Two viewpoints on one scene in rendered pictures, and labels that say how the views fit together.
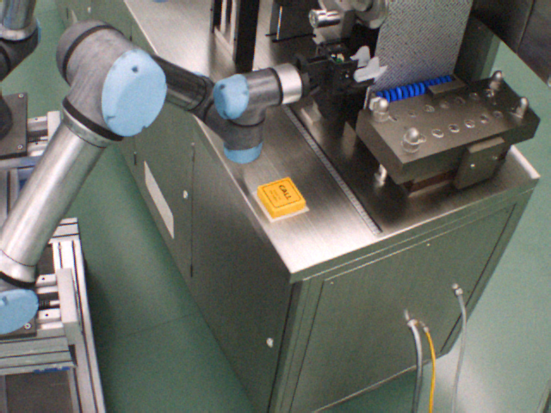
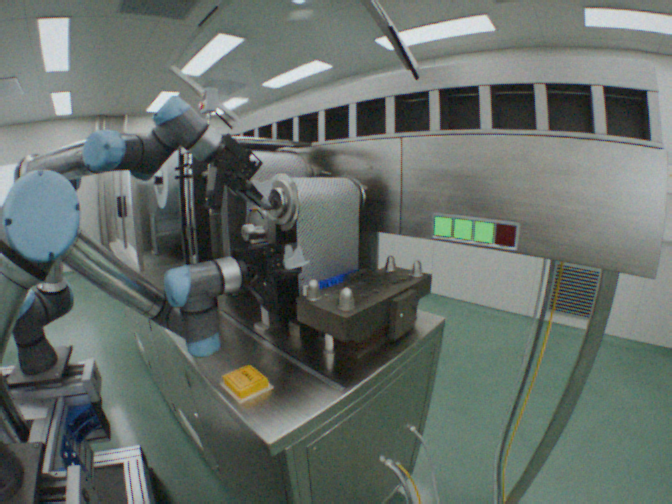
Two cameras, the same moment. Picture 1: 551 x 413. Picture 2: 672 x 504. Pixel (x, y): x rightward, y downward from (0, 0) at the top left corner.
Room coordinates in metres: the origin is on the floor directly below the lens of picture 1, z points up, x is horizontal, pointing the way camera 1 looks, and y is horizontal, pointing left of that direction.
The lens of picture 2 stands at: (0.46, -0.07, 1.30)
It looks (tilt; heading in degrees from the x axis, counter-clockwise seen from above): 13 degrees down; 346
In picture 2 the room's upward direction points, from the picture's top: straight up
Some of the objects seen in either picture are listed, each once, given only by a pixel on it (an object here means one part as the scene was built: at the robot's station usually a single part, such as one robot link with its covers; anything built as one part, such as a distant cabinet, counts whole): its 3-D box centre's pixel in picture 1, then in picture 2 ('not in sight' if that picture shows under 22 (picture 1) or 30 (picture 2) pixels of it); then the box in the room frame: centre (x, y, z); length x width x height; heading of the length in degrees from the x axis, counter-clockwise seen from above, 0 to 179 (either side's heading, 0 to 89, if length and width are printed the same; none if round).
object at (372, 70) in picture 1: (373, 68); (298, 259); (1.17, -0.15, 1.12); 0.09 x 0.03 x 0.06; 122
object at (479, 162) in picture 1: (479, 163); (403, 314); (1.11, -0.41, 0.97); 0.10 x 0.03 x 0.11; 123
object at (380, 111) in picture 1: (381, 107); (313, 288); (1.13, -0.18, 1.05); 0.04 x 0.04 x 0.04
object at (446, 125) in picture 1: (454, 124); (372, 295); (1.18, -0.35, 1.00); 0.40 x 0.16 x 0.06; 123
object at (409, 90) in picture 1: (416, 90); (336, 282); (1.24, -0.26, 1.03); 0.21 x 0.04 x 0.03; 123
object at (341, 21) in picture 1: (326, 63); (263, 276); (1.25, -0.06, 1.05); 0.06 x 0.05 x 0.31; 123
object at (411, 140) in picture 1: (411, 138); (346, 297); (1.05, -0.24, 1.05); 0.04 x 0.04 x 0.04
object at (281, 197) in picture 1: (281, 197); (245, 381); (0.98, -0.01, 0.91); 0.07 x 0.07 x 0.02; 33
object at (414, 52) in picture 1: (418, 52); (330, 250); (1.26, -0.25, 1.11); 0.23 x 0.01 x 0.18; 123
